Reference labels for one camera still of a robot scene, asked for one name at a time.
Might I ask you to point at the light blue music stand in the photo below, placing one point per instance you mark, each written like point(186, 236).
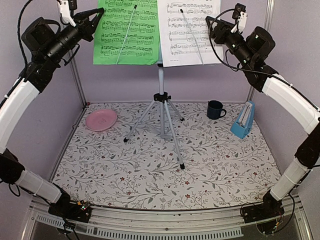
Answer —
point(162, 97)

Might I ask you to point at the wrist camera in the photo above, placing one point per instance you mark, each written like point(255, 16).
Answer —
point(240, 16)
point(66, 10)

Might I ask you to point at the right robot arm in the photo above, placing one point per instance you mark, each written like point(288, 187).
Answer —
point(251, 53)

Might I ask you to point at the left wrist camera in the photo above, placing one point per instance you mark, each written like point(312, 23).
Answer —
point(66, 10)

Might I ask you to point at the blue metronome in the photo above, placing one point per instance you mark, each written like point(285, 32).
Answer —
point(244, 122)

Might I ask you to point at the pink plate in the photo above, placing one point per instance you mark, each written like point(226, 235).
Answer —
point(101, 120)

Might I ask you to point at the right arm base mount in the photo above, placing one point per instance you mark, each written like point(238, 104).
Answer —
point(267, 220)

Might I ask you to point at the dark blue mug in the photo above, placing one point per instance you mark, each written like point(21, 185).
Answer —
point(215, 110)

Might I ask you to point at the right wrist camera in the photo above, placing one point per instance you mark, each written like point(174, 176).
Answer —
point(240, 16)

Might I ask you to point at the white sheet music page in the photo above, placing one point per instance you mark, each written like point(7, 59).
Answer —
point(184, 34)

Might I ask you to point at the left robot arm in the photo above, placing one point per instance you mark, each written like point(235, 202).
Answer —
point(48, 49)

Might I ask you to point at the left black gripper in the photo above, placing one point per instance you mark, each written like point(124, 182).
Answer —
point(87, 26)

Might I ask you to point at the floral patterned table mat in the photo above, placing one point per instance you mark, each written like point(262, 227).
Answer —
point(205, 167)

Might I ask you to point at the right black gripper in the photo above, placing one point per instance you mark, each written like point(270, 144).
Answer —
point(222, 28)

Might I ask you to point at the green sheet music page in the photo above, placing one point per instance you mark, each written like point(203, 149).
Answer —
point(127, 34)

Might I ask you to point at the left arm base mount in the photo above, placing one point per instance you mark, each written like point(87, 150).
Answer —
point(71, 211)

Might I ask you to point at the metal front rail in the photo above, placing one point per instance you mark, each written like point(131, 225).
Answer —
point(111, 223)

